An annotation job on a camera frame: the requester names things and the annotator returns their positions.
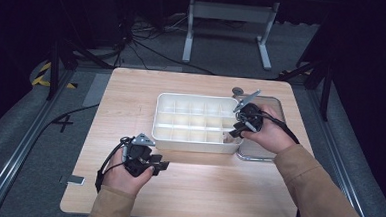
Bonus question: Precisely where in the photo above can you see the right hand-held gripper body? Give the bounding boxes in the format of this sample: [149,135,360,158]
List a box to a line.
[231,88,267,133]

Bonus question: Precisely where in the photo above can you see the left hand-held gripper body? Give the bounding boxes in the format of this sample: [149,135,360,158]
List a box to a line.
[118,131,158,180]

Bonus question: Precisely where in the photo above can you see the beige ankle sock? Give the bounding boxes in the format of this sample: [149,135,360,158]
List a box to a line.
[221,133,238,146]

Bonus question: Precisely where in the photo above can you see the white compartment storage box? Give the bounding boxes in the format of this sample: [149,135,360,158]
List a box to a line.
[150,91,246,156]

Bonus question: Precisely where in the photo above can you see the person's left hand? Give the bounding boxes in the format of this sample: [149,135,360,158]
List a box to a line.
[100,146,157,198]

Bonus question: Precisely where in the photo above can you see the person's right hand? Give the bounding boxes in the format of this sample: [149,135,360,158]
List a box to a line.
[239,102,299,156]

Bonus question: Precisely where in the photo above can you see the silver metal tray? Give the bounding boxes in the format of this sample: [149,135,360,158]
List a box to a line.
[228,94,288,163]

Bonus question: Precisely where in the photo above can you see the grey tape patch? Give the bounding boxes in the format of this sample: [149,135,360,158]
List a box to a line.
[59,174,86,187]

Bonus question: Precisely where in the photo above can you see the black tripod stand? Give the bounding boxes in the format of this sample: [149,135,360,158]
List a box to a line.
[274,52,336,123]
[45,30,117,105]

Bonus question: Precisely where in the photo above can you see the white metal stand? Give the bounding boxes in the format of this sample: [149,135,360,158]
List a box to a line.
[181,0,281,72]

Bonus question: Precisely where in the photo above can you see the yellow and black floor tape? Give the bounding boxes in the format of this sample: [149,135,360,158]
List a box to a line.
[31,61,79,90]

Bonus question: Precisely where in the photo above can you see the left hand-held gripper black cable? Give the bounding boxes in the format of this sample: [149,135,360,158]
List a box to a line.
[93,135,134,195]

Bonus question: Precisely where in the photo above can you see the hand-held gripper black cable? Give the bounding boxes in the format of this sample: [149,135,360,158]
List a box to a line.
[231,109,307,217]
[93,135,134,195]

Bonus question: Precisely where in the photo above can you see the right hand-held gripper black cable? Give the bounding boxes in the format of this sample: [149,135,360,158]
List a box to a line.
[231,109,307,217]

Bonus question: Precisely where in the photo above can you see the black floor cable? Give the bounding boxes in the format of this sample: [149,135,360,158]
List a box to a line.
[0,97,101,217]

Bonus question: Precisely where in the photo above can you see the bundle of black floor cables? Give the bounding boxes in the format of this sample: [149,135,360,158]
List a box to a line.
[112,10,220,77]

